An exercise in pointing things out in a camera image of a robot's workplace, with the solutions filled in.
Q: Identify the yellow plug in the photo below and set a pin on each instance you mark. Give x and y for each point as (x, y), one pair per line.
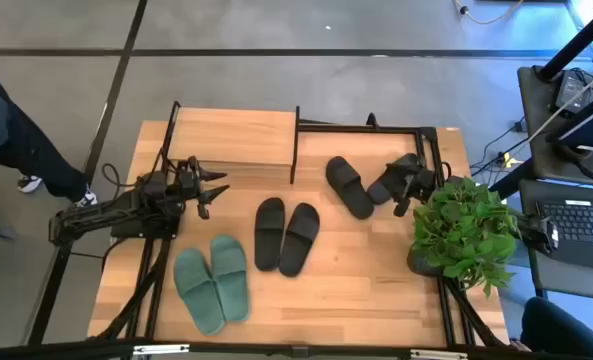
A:
(510, 161)

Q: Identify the green slide sandal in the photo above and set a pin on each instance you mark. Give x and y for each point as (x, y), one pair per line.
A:
(196, 292)
(231, 280)

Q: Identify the dark plant pot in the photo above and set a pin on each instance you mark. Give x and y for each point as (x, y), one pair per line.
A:
(421, 265)

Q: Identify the black keyboard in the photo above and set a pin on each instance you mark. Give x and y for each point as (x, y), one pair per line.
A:
(581, 225)

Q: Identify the grey desk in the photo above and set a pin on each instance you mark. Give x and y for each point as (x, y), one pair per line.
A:
(541, 130)
(561, 282)

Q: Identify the silver metal bracket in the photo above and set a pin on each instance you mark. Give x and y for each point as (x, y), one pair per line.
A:
(438, 355)
(161, 349)

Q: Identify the wooden shelf black frame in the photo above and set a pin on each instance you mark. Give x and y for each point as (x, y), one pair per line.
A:
(231, 135)

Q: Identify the black aluminium table frame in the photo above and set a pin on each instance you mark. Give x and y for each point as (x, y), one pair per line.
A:
(356, 128)

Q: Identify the black slide sandal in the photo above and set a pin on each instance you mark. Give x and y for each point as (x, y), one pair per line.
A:
(378, 192)
(348, 187)
(268, 235)
(298, 240)

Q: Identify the black diagonal post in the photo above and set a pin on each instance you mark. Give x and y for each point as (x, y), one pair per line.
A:
(576, 42)

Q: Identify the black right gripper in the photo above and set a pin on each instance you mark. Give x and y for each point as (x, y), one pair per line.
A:
(421, 184)

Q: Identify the person's black white sneaker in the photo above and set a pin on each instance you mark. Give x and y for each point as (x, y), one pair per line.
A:
(30, 183)
(87, 199)

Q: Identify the person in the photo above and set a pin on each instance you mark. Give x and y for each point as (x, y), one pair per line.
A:
(6, 135)
(561, 330)

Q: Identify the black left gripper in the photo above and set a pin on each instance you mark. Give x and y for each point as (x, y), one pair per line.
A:
(191, 187)

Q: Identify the green leafy plant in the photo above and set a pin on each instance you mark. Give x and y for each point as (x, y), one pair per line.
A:
(466, 230)

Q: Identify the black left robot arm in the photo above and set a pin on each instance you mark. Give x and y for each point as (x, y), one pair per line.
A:
(101, 215)

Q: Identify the black rig bar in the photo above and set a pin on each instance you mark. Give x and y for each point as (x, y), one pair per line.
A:
(226, 349)

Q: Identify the black diagonal beam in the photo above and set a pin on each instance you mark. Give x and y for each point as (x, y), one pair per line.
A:
(511, 181)

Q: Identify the black power adapter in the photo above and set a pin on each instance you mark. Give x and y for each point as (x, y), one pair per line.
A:
(571, 90)

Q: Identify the thin white rod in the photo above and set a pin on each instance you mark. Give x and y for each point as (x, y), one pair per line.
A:
(551, 121)

